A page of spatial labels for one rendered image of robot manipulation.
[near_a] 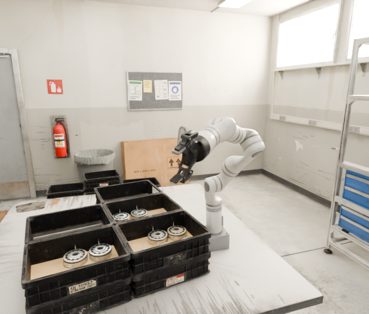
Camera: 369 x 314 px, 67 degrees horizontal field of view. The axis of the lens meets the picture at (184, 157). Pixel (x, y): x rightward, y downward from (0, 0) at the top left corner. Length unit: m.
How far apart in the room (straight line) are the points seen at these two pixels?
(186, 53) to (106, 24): 1.25
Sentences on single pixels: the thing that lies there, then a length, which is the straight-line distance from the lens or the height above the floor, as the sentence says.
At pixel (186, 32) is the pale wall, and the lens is 4.78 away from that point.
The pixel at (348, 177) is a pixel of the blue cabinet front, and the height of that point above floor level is 0.82.
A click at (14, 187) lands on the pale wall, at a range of 4.82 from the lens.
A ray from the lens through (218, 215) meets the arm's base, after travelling 1.62.
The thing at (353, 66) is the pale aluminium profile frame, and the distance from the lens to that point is 2.88.
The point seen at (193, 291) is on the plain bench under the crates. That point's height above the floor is 0.70.
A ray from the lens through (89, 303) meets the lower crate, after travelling 1.32.
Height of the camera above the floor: 1.60
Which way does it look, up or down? 14 degrees down
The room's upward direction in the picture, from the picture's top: straight up
